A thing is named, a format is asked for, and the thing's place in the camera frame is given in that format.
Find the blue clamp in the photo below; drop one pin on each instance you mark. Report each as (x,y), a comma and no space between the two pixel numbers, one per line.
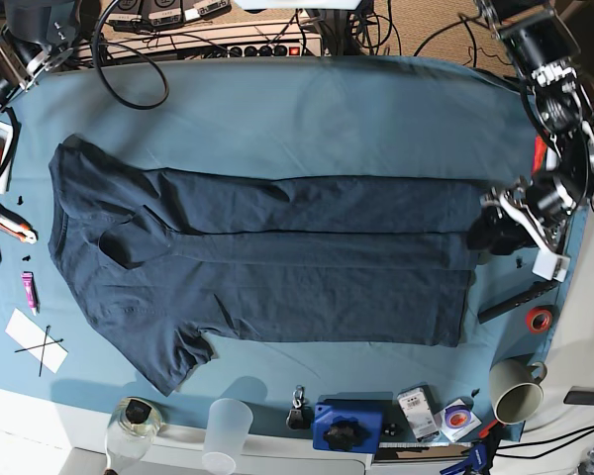
(480,456)

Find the dark blue T-shirt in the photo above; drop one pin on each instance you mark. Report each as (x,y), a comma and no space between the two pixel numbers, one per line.
(158,259)

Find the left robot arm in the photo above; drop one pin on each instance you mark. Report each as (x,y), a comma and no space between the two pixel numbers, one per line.
(559,103)

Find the red tape roll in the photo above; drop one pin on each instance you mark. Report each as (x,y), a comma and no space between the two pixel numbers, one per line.
(539,319)

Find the light blue table cloth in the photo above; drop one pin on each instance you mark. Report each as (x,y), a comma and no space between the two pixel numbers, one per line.
(273,119)

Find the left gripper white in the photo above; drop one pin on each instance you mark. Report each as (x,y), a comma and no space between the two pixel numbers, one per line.
(528,213)

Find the blue plastic block with knob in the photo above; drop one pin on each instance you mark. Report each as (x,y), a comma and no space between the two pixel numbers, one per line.
(347,426)

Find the purple tape in packet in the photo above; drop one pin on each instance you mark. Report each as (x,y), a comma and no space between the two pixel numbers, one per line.
(456,421)

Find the clear plastic cup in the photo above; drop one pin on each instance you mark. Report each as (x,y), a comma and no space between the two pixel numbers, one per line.
(227,428)

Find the black foot pedal start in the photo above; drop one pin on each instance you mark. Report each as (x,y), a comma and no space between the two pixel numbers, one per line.
(194,10)

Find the pink glue tube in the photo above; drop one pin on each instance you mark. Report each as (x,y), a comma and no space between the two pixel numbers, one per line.
(31,292)

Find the white paper card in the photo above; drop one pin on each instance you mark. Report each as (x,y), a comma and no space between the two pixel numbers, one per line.
(36,341)

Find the glass jar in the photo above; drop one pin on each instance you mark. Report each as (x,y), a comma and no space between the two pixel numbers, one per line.
(130,432)

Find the black key fob with chain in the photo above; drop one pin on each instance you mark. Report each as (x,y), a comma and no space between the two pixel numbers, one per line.
(299,416)

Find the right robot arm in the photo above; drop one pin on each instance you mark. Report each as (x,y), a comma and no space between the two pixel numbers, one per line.
(38,36)

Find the black foot pedal stop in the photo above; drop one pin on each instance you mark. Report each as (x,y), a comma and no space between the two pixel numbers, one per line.
(126,13)

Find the white labelled box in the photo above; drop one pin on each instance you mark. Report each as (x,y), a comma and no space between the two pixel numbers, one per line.
(416,409)

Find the black power strip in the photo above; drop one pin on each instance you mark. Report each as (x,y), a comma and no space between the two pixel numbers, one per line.
(285,49)

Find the orange screwdriver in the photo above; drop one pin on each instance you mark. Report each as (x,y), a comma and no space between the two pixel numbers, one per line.
(539,155)

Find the black adapter on table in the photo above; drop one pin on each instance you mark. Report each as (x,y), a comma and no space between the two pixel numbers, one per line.
(579,396)

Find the black flat bar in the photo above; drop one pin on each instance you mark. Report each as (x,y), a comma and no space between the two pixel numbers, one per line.
(536,290)

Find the beige ceramic mug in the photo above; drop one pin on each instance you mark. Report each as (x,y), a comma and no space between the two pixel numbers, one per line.
(515,390)

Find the black foot pedal zero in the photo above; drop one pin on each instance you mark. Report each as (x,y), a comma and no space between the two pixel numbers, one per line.
(165,13)

